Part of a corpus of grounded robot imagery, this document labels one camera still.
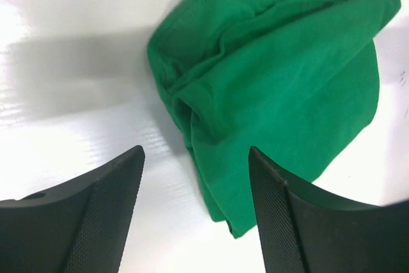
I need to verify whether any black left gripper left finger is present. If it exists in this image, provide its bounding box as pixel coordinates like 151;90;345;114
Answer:
1;146;144;272

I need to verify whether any green t shirt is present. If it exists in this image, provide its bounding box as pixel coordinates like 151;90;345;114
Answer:
147;0;401;238

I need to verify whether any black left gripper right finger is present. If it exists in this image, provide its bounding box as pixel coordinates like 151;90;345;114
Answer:
249;147;408;272

